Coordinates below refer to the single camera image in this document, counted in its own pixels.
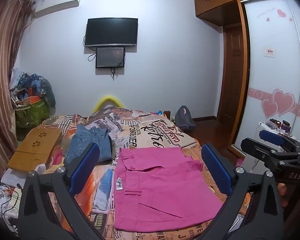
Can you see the wooden bed post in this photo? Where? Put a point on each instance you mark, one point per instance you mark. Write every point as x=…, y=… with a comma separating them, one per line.
x=167, y=113

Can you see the red label sticker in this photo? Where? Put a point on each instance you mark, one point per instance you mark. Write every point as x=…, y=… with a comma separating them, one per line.
x=269, y=52

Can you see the white air conditioner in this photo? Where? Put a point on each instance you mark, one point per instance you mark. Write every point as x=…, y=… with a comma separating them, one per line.
x=55, y=1

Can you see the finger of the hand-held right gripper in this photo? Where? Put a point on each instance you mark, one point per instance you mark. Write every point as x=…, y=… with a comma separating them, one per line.
x=262, y=151
x=271, y=136

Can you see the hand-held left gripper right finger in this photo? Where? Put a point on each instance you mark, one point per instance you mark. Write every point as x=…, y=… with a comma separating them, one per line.
x=216, y=167

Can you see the white heart-print wardrobe door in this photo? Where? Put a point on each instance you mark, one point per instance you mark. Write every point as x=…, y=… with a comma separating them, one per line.
x=272, y=80

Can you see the bed with printed sheet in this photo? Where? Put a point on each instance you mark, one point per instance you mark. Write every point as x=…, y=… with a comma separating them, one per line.
x=145, y=130

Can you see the grey backpack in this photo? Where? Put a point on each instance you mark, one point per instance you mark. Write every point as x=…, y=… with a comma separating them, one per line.
x=183, y=120

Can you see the small black monitor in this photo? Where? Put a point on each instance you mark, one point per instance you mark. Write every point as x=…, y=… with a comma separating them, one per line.
x=110, y=57

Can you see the black wall television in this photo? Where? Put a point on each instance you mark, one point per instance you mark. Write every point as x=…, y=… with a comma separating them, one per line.
x=111, y=31

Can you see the wooden room door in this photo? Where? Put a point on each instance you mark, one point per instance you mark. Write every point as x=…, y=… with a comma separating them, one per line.
x=231, y=80

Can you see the green patterned bag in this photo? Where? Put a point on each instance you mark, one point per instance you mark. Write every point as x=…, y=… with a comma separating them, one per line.
x=31, y=115

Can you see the wooden overhead cabinet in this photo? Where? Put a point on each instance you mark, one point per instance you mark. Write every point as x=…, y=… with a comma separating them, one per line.
x=215, y=2

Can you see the bedside table clutter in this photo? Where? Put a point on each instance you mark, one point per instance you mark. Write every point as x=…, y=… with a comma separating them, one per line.
x=277, y=125

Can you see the blue jeans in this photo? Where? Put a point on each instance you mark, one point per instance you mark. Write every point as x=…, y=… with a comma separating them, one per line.
x=85, y=137

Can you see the wooden lap desk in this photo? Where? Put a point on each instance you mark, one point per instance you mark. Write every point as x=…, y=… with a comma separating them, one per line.
x=32, y=150

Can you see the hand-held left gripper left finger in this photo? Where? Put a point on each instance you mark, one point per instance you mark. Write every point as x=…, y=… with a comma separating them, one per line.
x=86, y=162

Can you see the pile of household clutter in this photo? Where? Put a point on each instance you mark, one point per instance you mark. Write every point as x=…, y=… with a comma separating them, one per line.
x=32, y=85

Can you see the striped brown curtain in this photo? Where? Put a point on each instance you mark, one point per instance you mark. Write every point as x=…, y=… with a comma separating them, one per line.
x=2, y=55

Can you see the white box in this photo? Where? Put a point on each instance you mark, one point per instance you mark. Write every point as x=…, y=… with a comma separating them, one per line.
x=12, y=177

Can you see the pink pants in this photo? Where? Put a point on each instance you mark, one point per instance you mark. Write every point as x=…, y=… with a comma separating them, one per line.
x=165, y=192

